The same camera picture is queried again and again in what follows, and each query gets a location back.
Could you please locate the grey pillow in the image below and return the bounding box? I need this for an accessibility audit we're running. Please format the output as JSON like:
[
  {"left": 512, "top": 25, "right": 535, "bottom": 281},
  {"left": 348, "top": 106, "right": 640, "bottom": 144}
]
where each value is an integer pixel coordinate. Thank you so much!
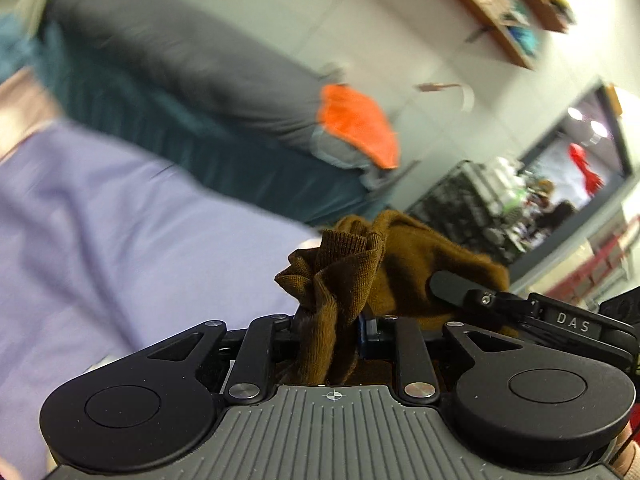
[{"left": 45, "top": 0, "right": 401, "bottom": 191}]

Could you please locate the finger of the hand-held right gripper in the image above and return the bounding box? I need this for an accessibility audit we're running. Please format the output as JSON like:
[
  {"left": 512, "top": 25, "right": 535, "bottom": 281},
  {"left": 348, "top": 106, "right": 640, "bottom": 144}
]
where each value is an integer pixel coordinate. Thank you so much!
[{"left": 430, "top": 270, "right": 533, "bottom": 331}]

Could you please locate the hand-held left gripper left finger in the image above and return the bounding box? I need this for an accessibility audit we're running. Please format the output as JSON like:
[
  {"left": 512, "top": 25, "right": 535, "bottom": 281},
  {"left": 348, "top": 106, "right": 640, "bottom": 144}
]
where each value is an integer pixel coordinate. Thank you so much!
[{"left": 147, "top": 316, "right": 301, "bottom": 406}]

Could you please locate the clutter of shelf goods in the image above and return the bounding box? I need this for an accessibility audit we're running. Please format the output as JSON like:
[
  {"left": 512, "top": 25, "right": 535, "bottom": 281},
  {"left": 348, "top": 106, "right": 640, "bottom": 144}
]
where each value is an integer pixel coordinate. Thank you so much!
[{"left": 470, "top": 0, "right": 543, "bottom": 56}]

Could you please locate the purple floral bedsheet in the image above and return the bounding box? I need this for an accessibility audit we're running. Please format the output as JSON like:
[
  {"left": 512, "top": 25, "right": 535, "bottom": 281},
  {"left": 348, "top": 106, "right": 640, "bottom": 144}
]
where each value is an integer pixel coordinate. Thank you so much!
[{"left": 0, "top": 67, "right": 326, "bottom": 466}]

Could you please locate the grey storage rack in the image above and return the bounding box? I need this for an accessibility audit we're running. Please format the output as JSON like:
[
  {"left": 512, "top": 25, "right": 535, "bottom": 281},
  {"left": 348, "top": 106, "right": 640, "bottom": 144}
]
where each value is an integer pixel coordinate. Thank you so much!
[{"left": 407, "top": 160, "right": 521, "bottom": 266}]

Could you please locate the orange cloth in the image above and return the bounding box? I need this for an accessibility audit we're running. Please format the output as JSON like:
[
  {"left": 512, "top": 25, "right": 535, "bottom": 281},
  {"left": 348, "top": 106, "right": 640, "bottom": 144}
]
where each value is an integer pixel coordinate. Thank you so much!
[{"left": 317, "top": 84, "right": 401, "bottom": 170}]

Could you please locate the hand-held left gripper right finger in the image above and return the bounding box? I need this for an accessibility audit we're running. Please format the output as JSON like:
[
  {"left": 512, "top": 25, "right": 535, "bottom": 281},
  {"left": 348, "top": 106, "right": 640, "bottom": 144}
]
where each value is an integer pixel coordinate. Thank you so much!
[{"left": 357, "top": 316, "right": 521, "bottom": 403}]

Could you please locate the brown knit garment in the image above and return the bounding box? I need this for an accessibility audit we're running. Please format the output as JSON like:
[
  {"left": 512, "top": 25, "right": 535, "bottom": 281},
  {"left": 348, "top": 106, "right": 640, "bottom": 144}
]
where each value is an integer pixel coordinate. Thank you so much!
[{"left": 274, "top": 210, "right": 521, "bottom": 386}]

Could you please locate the teal quilted blanket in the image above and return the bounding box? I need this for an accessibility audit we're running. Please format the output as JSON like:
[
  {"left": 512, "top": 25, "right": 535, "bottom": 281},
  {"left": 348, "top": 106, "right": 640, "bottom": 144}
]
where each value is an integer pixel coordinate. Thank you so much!
[{"left": 0, "top": 0, "right": 391, "bottom": 228}]

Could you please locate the large framed window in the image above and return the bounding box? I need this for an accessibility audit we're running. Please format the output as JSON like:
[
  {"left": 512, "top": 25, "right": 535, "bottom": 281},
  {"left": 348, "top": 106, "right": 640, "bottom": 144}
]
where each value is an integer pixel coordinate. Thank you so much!
[{"left": 517, "top": 80, "right": 636, "bottom": 261}]

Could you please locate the wall hook with white tag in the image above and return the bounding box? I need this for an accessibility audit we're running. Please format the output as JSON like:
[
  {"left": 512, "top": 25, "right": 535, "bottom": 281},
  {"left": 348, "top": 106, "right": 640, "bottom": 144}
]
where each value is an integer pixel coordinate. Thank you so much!
[{"left": 415, "top": 81, "right": 475, "bottom": 111}]

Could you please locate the red figure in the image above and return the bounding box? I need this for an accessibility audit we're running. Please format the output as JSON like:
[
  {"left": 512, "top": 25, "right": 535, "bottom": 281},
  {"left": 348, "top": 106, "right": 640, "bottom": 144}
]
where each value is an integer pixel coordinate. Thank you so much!
[{"left": 569, "top": 142, "right": 603, "bottom": 193}]

